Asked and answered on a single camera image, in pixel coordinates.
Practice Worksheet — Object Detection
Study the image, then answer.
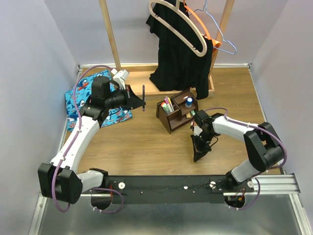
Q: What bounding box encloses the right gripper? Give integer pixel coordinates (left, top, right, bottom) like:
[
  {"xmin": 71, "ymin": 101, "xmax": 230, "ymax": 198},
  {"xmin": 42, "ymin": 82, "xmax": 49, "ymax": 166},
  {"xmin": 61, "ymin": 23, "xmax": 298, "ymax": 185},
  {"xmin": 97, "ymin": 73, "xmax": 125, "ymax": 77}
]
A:
[{"xmin": 190, "ymin": 130, "xmax": 215, "ymax": 162}]

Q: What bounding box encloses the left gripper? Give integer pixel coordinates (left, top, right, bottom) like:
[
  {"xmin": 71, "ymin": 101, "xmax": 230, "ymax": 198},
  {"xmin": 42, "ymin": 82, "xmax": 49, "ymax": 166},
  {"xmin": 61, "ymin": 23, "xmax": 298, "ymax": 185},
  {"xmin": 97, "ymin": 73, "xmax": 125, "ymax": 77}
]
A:
[{"xmin": 105, "ymin": 84, "xmax": 146, "ymax": 111}]

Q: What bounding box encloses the purple thin pen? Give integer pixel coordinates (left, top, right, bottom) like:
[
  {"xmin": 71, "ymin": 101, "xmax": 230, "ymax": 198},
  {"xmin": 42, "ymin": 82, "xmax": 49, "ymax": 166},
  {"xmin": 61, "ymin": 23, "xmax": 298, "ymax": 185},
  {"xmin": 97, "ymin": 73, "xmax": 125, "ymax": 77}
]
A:
[{"xmin": 142, "ymin": 83, "xmax": 146, "ymax": 112}]

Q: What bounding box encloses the orange black highlighter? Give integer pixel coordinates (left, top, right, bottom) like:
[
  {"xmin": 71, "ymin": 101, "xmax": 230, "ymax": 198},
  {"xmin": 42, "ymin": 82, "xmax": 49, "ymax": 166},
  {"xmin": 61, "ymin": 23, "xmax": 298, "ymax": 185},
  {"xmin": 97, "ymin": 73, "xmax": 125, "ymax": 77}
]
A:
[{"xmin": 161, "ymin": 102, "xmax": 167, "ymax": 109}]

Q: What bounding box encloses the mint green highlighter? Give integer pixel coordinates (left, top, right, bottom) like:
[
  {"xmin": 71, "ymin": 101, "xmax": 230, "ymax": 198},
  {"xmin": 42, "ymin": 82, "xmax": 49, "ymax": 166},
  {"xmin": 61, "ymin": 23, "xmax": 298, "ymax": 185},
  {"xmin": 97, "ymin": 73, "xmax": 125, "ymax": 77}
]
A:
[{"xmin": 164, "ymin": 105, "xmax": 171, "ymax": 114}]

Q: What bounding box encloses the pink red pen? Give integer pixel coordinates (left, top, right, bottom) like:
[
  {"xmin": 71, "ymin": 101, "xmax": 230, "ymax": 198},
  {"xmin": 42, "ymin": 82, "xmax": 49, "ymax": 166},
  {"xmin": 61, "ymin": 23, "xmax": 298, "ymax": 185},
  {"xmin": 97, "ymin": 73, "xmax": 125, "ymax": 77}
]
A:
[{"xmin": 164, "ymin": 97, "xmax": 173, "ymax": 113}]

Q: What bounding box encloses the yellow white marker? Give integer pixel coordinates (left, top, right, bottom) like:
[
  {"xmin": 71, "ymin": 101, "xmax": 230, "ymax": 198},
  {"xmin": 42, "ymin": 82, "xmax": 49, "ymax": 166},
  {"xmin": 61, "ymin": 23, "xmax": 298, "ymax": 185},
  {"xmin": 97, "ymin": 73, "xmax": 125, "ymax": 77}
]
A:
[{"xmin": 168, "ymin": 97, "xmax": 175, "ymax": 112}]

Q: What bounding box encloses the blue small bottle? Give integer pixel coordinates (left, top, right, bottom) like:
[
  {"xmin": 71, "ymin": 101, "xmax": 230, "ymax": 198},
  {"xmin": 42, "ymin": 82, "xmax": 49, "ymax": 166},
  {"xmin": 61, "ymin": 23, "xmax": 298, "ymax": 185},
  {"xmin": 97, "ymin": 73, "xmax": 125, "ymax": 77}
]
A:
[{"xmin": 185, "ymin": 97, "xmax": 193, "ymax": 108}]

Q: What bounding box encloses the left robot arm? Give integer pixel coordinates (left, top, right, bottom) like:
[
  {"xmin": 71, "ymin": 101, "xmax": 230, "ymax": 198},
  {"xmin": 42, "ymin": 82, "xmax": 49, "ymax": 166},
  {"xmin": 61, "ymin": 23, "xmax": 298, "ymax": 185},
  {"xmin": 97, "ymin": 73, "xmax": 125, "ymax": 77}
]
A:
[{"xmin": 38, "ymin": 76, "xmax": 145, "ymax": 204}]

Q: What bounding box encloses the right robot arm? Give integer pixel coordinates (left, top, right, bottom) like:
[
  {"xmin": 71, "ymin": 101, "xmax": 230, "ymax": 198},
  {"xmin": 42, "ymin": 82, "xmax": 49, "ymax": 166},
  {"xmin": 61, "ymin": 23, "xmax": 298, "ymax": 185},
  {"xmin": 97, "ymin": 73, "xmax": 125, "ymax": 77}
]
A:
[{"xmin": 191, "ymin": 110, "xmax": 288, "ymax": 192}]

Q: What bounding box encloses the brown wooden desk organizer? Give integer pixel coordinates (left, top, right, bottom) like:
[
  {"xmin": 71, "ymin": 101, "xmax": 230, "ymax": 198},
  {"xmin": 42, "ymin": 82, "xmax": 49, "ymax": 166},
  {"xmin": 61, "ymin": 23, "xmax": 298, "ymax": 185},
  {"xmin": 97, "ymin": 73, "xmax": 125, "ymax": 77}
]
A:
[{"xmin": 156, "ymin": 90, "xmax": 199, "ymax": 134}]

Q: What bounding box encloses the blue shark print cloth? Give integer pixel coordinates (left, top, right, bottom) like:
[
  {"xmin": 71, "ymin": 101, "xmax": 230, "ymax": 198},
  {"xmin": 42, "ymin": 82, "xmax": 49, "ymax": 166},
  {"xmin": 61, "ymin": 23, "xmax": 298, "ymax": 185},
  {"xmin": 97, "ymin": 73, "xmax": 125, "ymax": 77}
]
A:
[{"xmin": 65, "ymin": 69, "xmax": 133, "ymax": 131}]

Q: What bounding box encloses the black hanging garment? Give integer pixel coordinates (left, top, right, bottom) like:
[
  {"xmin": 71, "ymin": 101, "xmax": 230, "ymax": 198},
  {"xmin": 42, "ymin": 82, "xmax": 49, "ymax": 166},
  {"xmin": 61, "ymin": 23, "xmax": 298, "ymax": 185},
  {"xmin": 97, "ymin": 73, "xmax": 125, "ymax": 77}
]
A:
[{"xmin": 146, "ymin": 0, "xmax": 214, "ymax": 101}]

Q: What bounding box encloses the orange plastic hanger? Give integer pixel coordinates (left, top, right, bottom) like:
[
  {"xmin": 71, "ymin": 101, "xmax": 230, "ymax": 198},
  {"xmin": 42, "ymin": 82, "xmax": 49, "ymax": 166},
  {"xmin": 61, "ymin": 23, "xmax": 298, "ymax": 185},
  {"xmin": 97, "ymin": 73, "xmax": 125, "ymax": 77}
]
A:
[{"xmin": 183, "ymin": 0, "xmax": 222, "ymax": 48}]

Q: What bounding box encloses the beige wooden hanger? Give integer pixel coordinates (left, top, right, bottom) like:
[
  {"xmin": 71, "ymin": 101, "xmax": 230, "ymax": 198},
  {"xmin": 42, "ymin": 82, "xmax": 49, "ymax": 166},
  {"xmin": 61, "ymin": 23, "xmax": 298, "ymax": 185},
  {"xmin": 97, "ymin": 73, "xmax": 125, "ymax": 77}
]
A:
[{"xmin": 146, "ymin": 0, "xmax": 207, "ymax": 57}]

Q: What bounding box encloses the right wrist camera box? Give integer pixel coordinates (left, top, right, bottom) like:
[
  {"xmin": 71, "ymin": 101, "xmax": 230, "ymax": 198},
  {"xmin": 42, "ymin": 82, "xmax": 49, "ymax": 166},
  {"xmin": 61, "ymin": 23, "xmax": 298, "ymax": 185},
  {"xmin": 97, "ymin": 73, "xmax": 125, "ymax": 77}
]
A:
[{"xmin": 192, "ymin": 126, "xmax": 202, "ymax": 136}]

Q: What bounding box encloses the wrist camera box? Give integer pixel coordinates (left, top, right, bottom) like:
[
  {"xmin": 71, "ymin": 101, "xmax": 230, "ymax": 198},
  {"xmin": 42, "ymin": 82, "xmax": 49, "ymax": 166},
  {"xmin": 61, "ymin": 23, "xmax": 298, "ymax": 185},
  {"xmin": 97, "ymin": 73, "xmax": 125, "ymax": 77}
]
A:
[
  {"xmin": 111, "ymin": 69, "xmax": 130, "ymax": 90},
  {"xmin": 192, "ymin": 126, "xmax": 202, "ymax": 136}
]

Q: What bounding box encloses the wooden clothes rack frame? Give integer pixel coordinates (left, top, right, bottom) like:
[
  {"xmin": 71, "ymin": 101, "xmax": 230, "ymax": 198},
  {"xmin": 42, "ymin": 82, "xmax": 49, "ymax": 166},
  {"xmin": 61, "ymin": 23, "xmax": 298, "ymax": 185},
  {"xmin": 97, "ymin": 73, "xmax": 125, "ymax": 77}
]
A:
[{"xmin": 98, "ymin": 0, "xmax": 235, "ymax": 97}]

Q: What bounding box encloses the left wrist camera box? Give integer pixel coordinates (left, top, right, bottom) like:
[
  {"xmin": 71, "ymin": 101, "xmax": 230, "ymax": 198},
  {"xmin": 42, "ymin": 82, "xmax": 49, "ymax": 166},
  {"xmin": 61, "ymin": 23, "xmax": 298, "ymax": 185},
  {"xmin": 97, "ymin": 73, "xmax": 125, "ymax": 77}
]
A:
[{"xmin": 111, "ymin": 69, "xmax": 130, "ymax": 90}]

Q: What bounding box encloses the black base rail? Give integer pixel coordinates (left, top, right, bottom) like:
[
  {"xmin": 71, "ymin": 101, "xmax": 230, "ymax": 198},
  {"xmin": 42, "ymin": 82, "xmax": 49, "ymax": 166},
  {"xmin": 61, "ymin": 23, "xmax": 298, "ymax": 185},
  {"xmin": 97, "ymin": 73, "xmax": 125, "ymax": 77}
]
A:
[{"xmin": 91, "ymin": 174, "xmax": 255, "ymax": 205}]

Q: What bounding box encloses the blue wire hanger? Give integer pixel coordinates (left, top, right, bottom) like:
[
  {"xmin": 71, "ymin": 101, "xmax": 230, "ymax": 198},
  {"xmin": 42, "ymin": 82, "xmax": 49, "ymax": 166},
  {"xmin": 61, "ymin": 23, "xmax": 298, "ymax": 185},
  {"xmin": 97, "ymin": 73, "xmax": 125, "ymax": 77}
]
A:
[{"xmin": 183, "ymin": 0, "xmax": 237, "ymax": 55}]

